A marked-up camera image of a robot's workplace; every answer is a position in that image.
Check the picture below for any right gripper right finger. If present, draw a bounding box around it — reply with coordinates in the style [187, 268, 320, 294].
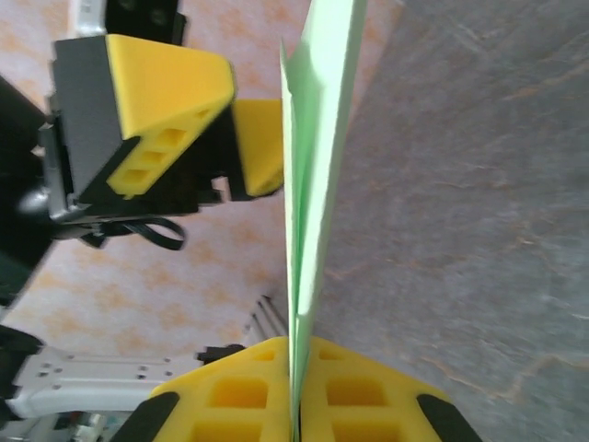
[296, 335, 484, 442]

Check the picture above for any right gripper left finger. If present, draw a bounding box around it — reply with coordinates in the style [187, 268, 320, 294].
[110, 335, 294, 442]

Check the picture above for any light green paper sheet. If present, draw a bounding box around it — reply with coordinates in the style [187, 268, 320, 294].
[279, 0, 369, 442]

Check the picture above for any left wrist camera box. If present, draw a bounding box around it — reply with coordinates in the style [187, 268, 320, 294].
[68, 0, 188, 47]

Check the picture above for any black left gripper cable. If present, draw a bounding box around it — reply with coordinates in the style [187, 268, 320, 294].
[77, 217, 186, 252]

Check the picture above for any aluminium frame post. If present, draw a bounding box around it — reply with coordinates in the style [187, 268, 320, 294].
[0, 344, 208, 418]

